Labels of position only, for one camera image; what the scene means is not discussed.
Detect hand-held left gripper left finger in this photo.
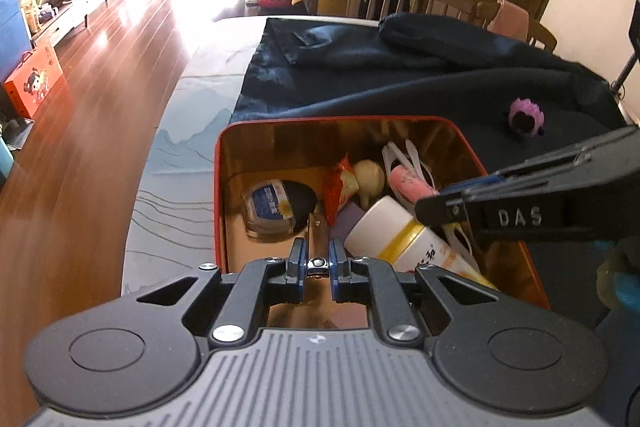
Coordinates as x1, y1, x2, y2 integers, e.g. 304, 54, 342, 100
122, 237, 309, 351

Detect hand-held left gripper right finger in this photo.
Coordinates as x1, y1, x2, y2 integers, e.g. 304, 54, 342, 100
327, 239, 502, 351

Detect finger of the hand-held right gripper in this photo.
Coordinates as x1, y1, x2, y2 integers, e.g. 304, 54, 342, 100
413, 179, 568, 229
438, 125, 640, 196

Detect metal nail clipper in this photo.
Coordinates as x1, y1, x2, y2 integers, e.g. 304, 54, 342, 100
306, 211, 331, 281

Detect pink tube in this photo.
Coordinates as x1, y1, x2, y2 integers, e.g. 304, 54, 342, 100
388, 164, 441, 204

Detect white bottle with yellow band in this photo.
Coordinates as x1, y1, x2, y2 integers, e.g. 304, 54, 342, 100
344, 195, 501, 294

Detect small jar with blue label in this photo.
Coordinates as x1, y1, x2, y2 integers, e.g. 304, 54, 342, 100
242, 179, 319, 241

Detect white plastic glasses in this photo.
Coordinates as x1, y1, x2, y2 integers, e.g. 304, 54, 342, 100
382, 140, 482, 269

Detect red snack packet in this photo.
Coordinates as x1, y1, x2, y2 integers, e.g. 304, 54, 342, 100
322, 154, 361, 229

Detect beige round nut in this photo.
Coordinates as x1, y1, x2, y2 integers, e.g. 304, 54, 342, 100
352, 159, 386, 210

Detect red metal tin box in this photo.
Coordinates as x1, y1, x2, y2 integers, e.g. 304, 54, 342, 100
213, 115, 551, 334

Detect purple spiky toy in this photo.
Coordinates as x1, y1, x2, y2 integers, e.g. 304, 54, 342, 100
507, 96, 545, 138

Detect dark blue cloth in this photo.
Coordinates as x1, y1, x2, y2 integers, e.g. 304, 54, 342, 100
235, 14, 640, 329

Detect wooden chair with pink cloth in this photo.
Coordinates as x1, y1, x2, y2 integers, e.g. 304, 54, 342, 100
474, 0, 559, 54

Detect black stand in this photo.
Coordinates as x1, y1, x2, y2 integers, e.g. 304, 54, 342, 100
611, 0, 640, 94

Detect pink cloth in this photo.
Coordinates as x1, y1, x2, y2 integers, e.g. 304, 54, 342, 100
487, 0, 530, 44

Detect landscape printed table mat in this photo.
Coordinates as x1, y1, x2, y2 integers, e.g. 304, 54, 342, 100
122, 14, 382, 296

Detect teal container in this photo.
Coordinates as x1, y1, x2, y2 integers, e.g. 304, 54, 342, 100
0, 139, 15, 180

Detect orange gift box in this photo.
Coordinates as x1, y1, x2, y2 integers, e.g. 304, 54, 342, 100
3, 39, 66, 118

